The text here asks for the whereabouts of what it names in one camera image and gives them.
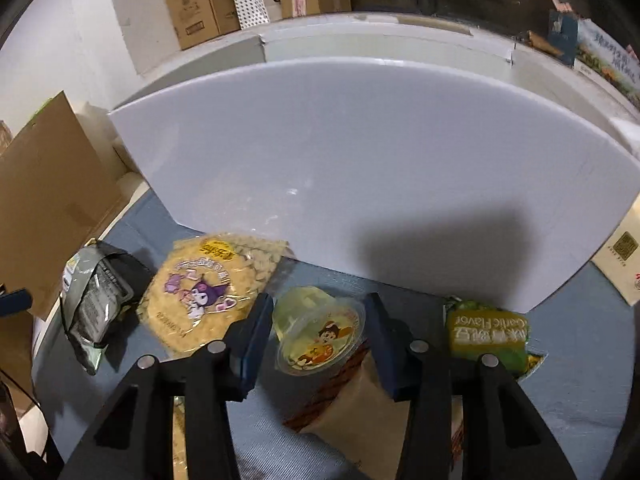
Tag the green garlic pea packet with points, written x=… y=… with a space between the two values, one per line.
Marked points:
x=475 y=329

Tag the cream tissue box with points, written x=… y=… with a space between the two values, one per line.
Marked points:
x=619 y=257

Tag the clear popcorn cartoon bag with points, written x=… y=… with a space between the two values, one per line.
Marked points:
x=205 y=284

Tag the green jelly cup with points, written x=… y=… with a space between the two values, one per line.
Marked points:
x=315 y=330

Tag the landscape picture box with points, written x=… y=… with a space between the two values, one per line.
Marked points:
x=574 y=38

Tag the beige brown-edged snack packet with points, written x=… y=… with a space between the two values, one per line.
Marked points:
x=352 y=413

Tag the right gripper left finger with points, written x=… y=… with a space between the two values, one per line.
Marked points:
x=247 y=341

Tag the white storage box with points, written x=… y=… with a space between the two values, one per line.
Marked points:
x=415 y=152

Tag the grey foil snack bag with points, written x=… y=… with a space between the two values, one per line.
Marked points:
x=99 y=284

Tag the brown cardboard sheet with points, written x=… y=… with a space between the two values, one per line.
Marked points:
x=55 y=195

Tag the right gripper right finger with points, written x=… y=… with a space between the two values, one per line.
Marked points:
x=396 y=352

